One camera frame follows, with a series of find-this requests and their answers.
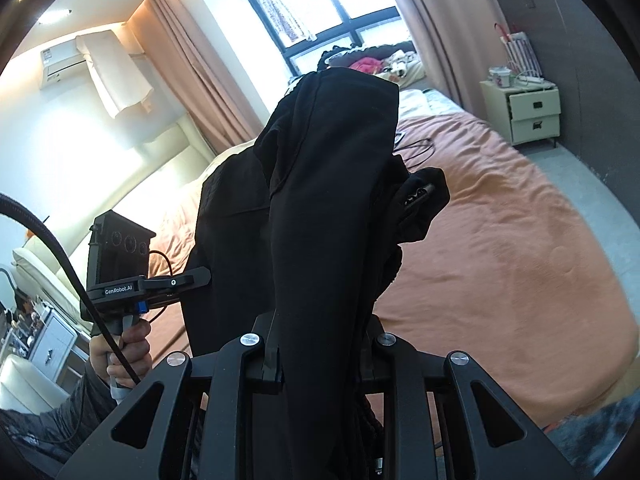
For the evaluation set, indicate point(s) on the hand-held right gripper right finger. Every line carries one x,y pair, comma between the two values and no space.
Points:
382,360

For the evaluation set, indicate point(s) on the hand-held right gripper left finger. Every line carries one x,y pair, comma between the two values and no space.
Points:
267,360

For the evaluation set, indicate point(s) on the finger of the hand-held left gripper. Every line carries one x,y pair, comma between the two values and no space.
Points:
175,282

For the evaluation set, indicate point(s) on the black pants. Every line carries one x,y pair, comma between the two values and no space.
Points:
320,210

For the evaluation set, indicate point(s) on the person's left forearm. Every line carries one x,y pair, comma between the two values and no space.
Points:
75,410

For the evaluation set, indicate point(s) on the person's left hand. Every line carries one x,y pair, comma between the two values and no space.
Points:
140,352

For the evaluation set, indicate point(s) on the cream padded headboard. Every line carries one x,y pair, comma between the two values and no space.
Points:
140,190

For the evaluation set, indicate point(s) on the white drawer cabinet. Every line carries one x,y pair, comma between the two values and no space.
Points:
55,340

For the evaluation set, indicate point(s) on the orange blanket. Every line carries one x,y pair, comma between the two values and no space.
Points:
500,240

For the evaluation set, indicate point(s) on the white cloth cover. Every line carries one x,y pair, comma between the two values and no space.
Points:
115,75

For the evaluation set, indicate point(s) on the white air conditioner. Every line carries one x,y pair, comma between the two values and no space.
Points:
60,65

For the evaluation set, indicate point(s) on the beige curtain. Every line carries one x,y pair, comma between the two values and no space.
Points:
200,70
440,25

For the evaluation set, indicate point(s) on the grey patterned rug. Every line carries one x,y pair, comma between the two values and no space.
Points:
590,440

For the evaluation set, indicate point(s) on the pink plush toy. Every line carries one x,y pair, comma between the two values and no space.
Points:
365,65

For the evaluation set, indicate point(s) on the cream nightstand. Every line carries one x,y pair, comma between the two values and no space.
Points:
530,110

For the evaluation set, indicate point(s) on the hanging floral cloth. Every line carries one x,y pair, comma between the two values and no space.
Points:
285,10

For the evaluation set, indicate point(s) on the white cup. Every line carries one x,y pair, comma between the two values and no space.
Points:
500,77

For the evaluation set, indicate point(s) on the white power strip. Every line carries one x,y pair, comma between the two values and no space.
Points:
531,80

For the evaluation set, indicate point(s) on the black framed window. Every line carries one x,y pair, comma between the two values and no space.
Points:
330,5

